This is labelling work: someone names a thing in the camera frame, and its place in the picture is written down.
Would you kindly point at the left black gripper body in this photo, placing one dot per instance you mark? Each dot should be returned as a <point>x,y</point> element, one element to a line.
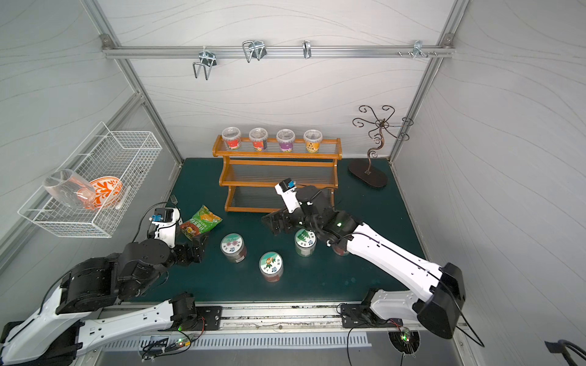
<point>184,255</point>

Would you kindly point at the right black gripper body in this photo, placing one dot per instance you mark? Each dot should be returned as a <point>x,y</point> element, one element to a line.
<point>284,219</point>

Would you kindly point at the green leaf label jar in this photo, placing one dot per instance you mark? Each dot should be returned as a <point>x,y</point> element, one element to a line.
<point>305,242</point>

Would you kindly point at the flower label seed jar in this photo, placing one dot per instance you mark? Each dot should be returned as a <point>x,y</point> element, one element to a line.
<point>234,248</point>

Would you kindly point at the orange fruit label jar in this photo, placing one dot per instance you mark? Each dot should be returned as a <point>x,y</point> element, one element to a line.
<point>271,266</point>

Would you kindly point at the orange wooden tiered shelf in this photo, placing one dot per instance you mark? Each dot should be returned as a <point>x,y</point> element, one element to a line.
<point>251,175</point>

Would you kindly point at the small clear-lid jar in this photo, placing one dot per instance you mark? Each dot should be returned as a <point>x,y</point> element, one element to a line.
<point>313,139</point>
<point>286,140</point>
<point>258,137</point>
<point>231,137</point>

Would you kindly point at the small clear-lid jar top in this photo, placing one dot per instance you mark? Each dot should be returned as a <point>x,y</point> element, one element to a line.
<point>231,137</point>

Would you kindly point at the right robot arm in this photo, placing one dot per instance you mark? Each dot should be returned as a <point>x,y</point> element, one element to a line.
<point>438,291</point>

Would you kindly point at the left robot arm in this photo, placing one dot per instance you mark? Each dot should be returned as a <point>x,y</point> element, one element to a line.
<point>63,328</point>

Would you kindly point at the tomato label seed jar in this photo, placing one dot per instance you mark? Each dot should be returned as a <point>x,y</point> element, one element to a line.
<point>340,250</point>

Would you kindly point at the green snack packet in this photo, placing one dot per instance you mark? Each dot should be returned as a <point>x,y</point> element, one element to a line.
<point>203,221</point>

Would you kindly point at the metal scroll hook stand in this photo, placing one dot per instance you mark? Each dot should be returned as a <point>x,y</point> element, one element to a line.
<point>365,170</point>

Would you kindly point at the orange patterned bowl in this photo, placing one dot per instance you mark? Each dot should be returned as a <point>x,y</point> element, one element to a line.
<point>108,190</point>

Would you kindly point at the clear glass cup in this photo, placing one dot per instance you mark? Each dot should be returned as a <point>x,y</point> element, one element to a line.
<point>70,189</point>

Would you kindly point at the metal single hook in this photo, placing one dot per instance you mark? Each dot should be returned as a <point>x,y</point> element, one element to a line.
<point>306,47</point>

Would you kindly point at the metal double hook middle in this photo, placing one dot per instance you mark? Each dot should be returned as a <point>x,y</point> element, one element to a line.
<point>254,49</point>

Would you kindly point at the metal double hook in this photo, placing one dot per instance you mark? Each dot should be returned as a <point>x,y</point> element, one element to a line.
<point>254,49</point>
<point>205,63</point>

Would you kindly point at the metal double hook left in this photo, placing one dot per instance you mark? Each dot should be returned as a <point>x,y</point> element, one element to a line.
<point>205,63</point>

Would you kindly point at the metal hook right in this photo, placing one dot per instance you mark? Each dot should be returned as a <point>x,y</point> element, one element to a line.
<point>416,51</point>

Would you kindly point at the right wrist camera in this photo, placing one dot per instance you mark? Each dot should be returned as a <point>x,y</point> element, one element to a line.
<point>286,189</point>

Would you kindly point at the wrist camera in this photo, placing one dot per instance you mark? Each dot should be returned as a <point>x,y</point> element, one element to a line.
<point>286,189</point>
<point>165,225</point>

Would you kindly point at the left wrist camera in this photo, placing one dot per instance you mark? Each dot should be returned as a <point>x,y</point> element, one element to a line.
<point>165,225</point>

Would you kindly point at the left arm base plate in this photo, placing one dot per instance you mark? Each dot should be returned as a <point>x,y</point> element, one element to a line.
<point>207,318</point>

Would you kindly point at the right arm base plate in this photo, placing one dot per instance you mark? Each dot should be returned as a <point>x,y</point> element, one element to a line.
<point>361,316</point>

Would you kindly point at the aluminium top rail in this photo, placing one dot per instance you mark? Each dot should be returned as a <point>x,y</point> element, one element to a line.
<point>275,52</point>

